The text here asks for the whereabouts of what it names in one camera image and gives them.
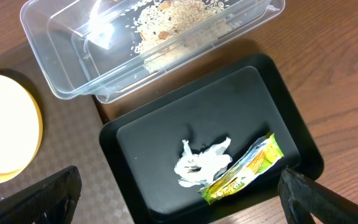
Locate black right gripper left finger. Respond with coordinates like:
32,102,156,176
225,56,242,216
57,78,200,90
0,166,82,223

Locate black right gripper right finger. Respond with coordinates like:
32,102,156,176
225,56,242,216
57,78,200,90
278,168,358,223

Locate green orange snack wrapper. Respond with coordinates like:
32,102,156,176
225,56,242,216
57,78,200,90
199,134,284,205

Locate yellow plate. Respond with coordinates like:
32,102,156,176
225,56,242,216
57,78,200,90
0,75,43,183

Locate white tissue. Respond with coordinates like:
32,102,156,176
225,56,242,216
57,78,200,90
174,137,232,187

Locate rice leftovers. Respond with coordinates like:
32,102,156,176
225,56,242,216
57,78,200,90
134,0,231,73

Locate black waste tray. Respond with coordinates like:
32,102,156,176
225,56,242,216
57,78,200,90
99,54,324,223

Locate brown serving tray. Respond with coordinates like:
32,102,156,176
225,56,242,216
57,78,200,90
0,45,133,223

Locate clear plastic container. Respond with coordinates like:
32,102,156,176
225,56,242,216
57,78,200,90
20,0,286,103

